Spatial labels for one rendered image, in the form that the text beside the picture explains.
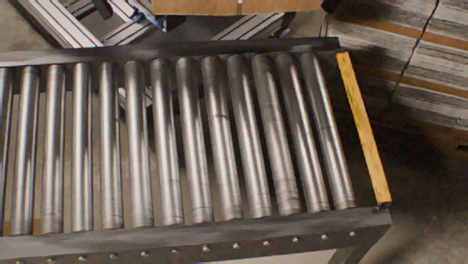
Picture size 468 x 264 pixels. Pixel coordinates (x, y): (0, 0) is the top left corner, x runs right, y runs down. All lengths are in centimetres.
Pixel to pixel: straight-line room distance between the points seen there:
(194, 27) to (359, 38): 71
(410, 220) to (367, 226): 100
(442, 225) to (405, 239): 17
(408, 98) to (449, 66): 24
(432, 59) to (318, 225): 93
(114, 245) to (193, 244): 16
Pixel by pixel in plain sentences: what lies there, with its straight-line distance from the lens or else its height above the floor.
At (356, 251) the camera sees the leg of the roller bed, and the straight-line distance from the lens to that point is 144.
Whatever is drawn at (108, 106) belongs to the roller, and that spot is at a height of 80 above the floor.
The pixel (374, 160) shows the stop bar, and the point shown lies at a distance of 135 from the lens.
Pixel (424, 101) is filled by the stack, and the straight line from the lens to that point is 220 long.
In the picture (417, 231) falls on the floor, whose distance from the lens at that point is 227.
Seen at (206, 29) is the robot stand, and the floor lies 21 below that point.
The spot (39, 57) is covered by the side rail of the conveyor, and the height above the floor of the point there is 80.
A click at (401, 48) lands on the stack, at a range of 198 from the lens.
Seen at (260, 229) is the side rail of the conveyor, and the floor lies 80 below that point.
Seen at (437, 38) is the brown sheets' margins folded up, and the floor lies 63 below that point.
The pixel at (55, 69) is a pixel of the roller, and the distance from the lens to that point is 146.
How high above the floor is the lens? 193
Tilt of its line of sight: 57 degrees down
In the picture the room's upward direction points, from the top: 10 degrees clockwise
